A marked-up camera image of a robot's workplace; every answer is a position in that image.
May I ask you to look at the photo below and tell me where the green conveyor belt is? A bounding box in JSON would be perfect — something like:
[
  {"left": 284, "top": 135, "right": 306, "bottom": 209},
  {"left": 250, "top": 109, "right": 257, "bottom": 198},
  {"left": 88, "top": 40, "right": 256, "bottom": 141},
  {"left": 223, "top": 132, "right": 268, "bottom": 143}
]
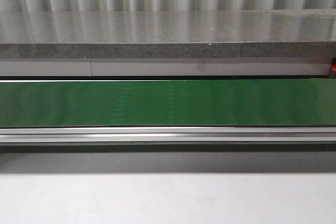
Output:
[{"left": 1, "top": 78, "right": 335, "bottom": 127}]

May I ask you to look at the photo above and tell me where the grey speckled stone counter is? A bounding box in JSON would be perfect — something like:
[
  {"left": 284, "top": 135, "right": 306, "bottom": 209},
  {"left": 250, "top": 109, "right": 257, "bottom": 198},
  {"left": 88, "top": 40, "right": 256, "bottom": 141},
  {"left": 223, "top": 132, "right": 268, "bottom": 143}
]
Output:
[{"left": 0, "top": 8, "right": 336, "bottom": 78}]

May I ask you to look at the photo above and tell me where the orange red object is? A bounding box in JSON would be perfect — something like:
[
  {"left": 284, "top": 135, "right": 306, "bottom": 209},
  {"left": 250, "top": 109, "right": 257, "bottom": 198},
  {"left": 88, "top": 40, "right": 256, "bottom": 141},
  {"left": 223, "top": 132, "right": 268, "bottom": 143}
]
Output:
[{"left": 329, "top": 58, "right": 336, "bottom": 79}]

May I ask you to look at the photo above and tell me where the aluminium conveyor frame rail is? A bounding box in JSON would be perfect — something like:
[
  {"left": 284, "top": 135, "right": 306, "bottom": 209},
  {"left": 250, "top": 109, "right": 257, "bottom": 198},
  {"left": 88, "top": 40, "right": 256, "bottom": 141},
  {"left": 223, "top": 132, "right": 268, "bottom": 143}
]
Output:
[{"left": 1, "top": 126, "right": 335, "bottom": 153}]

